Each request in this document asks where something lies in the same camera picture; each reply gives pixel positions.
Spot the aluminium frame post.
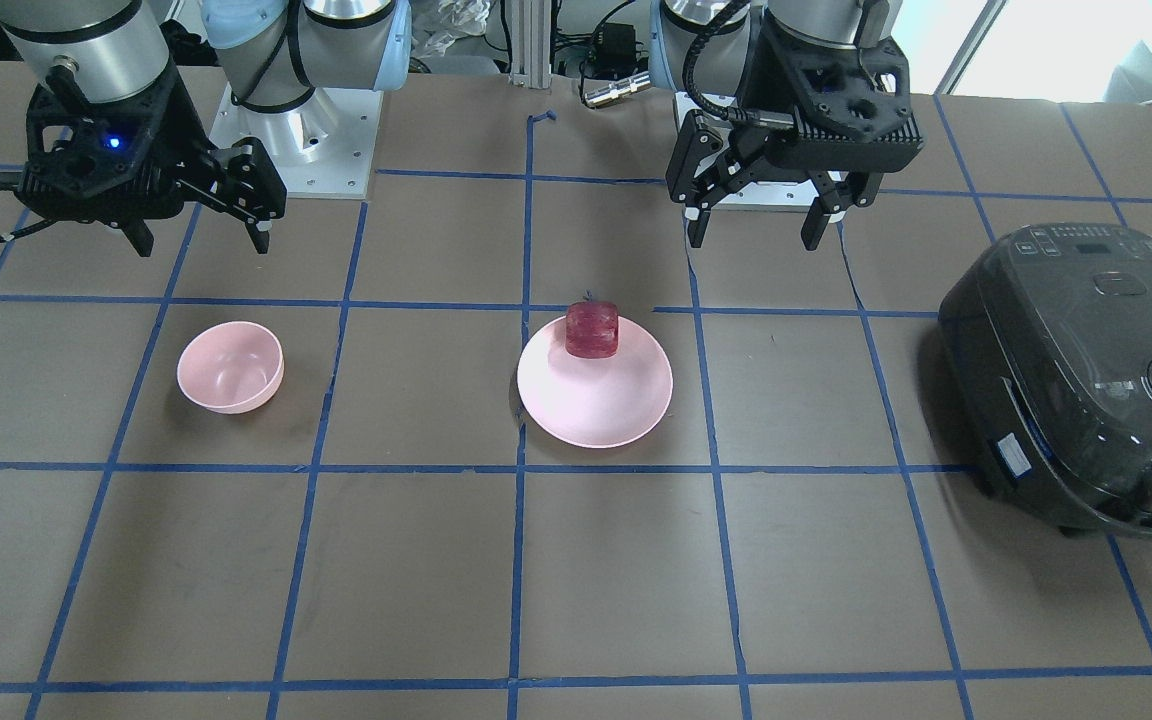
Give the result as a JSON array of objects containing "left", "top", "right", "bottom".
[{"left": 503, "top": 1, "right": 558, "bottom": 91}]

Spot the pink plate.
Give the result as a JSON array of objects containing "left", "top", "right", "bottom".
[{"left": 516, "top": 316, "right": 675, "bottom": 448}]

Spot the pink bowl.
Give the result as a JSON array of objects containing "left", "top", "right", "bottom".
[{"left": 175, "top": 323, "right": 285, "bottom": 415}]

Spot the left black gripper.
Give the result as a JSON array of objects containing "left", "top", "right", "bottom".
[{"left": 666, "top": 15, "right": 924, "bottom": 251}]

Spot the red apple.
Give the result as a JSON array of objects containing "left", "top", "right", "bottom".
[{"left": 564, "top": 300, "right": 620, "bottom": 359}]

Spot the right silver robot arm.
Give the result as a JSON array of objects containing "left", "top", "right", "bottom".
[{"left": 0, "top": 1, "right": 412, "bottom": 258}]

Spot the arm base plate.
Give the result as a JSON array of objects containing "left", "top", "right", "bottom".
[
  {"left": 209, "top": 88, "right": 387, "bottom": 200},
  {"left": 675, "top": 91, "right": 817, "bottom": 213}
]

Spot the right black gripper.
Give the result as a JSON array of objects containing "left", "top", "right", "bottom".
[{"left": 14, "top": 65, "right": 287, "bottom": 258}]

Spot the dark grey rice cooker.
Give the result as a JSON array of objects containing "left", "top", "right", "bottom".
[{"left": 938, "top": 223, "right": 1152, "bottom": 541}]

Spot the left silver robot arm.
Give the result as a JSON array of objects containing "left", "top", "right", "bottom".
[{"left": 649, "top": 1, "right": 925, "bottom": 251}]

